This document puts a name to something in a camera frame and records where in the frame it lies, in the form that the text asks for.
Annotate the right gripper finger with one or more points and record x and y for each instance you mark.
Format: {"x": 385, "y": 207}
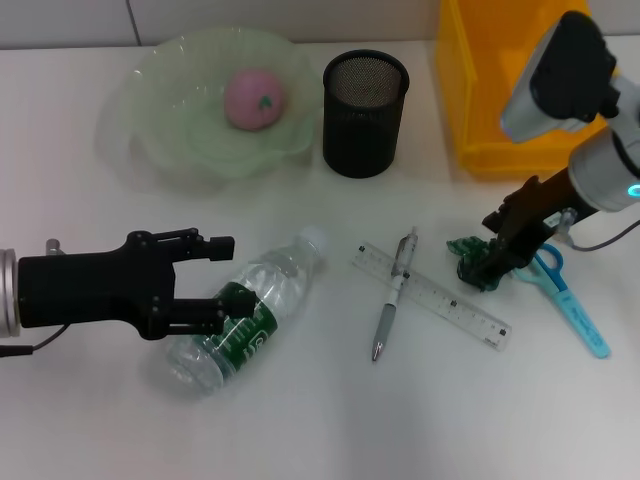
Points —
{"x": 495, "y": 220}
{"x": 510, "y": 255}

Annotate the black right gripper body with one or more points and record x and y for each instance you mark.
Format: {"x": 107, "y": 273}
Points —
{"x": 535, "y": 210}

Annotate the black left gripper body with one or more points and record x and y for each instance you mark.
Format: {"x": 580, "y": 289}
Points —
{"x": 90, "y": 290}

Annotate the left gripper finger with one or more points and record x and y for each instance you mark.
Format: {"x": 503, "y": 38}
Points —
{"x": 220, "y": 248}
{"x": 240, "y": 304}

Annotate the dark green binder clip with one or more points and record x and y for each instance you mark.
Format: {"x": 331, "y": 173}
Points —
{"x": 465, "y": 247}

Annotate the clear bottle green label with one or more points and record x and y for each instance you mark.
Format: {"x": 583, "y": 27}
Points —
{"x": 272, "y": 275}

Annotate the clear plastic ruler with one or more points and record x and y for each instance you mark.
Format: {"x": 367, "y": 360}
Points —
{"x": 450, "y": 300}

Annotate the blue scissors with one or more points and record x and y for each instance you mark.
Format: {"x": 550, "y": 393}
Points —
{"x": 580, "y": 320}

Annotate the white grey ballpoint pen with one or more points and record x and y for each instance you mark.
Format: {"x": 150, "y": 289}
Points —
{"x": 389, "y": 310}

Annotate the pink peach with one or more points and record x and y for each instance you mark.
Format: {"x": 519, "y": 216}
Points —
{"x": 250, "y": 100}

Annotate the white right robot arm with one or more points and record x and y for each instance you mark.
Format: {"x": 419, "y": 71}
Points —
{"x": 605, "y": 175}

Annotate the black mesh pen holder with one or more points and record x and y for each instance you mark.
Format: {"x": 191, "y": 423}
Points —
{"x": 360, "y": 135}

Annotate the green translucent fruit plate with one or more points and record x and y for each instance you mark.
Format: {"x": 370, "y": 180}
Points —
{"x": 165, "y": 75}

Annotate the yellow plastic storage bin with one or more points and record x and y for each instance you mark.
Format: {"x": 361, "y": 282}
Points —
{"x": 480, "y": 100}

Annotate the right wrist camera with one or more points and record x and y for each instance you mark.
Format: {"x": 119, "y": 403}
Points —
{"x": 555, "y": 60}

